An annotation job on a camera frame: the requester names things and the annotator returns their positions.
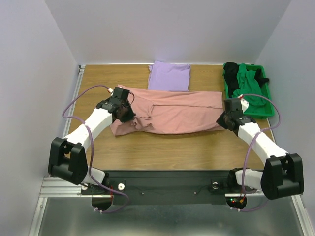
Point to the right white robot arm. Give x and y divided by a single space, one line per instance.
282 175

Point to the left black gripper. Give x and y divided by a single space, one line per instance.
131 115

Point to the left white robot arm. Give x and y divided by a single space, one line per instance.
67 159

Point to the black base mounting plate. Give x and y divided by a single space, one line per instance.
174 187

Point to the green plastic bin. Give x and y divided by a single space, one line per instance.
268 108

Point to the green t shirt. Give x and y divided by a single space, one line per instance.
248 82

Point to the purple t shirt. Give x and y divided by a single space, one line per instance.
168 77

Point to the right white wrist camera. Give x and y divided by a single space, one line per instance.
244 103

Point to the black t shirt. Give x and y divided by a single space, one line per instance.
230 75

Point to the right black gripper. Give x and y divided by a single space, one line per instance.
224 120

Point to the pink printed t shirt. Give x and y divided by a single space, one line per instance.
171 113

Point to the left aluminium rail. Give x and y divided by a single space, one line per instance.
55 187

